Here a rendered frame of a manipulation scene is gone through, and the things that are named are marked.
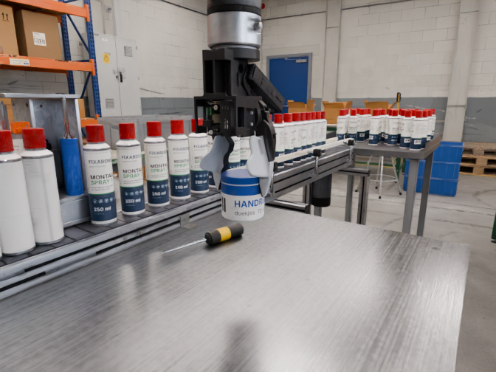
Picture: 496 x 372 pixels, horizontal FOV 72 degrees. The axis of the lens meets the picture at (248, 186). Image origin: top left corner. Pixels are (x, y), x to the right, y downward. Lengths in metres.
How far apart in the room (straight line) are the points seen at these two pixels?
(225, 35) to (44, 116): 0.51
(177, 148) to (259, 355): 0.56
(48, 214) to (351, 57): 7.47
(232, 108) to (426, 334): 0.39
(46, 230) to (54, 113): 0.28
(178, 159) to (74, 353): 0.52
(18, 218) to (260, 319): 0.43
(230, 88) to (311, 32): 7.80
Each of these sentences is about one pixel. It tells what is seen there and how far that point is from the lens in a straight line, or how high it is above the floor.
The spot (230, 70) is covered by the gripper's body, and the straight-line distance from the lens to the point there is 0.48.
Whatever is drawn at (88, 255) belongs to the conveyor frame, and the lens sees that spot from 0.74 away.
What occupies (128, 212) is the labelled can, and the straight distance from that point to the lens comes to 0.81.
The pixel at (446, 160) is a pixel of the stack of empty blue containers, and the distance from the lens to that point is 4.78.
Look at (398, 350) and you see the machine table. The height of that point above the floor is 0.83.
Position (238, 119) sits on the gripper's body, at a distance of 0.48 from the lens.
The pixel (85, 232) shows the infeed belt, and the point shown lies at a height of 0.88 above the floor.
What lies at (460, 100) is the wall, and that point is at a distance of 7.49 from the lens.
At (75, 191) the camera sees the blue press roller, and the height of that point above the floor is 0.95.
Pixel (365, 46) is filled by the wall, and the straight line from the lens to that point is 7.84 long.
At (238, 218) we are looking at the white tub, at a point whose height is 0.96.
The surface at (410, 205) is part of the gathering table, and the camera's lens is 2.03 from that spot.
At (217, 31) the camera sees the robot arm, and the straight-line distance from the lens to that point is 0.50.
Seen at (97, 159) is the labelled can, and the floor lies 1.02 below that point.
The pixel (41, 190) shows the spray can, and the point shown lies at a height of 0.98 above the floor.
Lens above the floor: 1.13
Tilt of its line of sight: 14 degrees down
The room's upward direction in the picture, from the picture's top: straight up
